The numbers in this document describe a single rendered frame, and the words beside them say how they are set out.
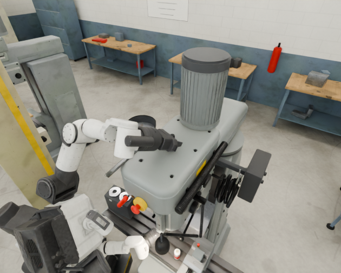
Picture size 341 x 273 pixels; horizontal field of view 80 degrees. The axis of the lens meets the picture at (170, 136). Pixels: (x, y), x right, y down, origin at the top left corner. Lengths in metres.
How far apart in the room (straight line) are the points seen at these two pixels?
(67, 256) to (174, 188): 0.52
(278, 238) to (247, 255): 0.46
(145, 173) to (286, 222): 2.58
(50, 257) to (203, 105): 0.84
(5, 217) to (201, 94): 1.10
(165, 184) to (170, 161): 0.11
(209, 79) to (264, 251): 2.34
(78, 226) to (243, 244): 2.12
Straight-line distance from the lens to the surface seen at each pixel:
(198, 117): 0.92
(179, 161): 0.81
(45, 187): 1.00
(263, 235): 2.95
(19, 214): 1.33
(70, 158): 0.94
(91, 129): 0.78
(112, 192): 1.69
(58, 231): 1.01
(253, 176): 1.06
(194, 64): 0.82
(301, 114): 4.70
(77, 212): 1.05
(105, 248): 1.40
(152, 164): 0.80
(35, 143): 2.56
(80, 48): 8.25
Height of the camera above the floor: 2.47
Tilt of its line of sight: 39 degrees down
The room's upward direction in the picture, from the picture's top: straight up
